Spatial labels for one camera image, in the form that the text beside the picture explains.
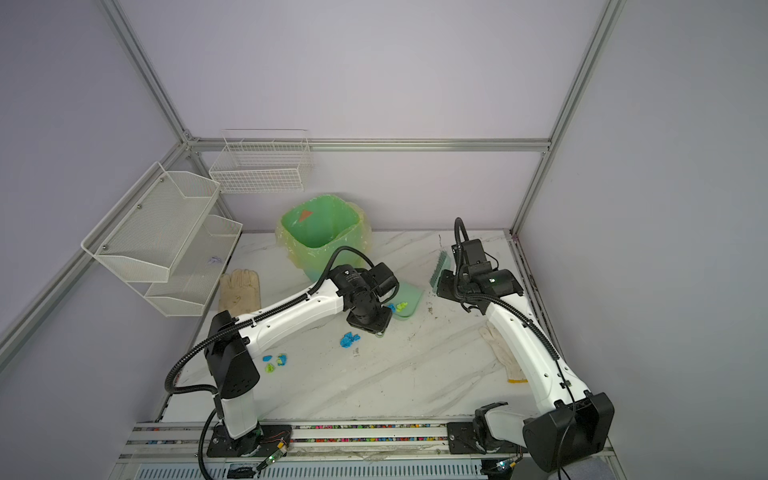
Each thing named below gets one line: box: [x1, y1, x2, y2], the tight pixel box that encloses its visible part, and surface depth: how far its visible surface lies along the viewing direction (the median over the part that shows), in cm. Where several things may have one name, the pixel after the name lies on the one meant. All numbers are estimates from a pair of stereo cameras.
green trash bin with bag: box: [276, 194, 371, 282], surface depth 94 cm
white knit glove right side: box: [479, 321, 529, 384], surface depth 90 cm
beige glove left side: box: [218, 269, 262, 317], surface depth 105 cm
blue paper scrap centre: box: [340, 332, 361, 349], surface depth 92 cm
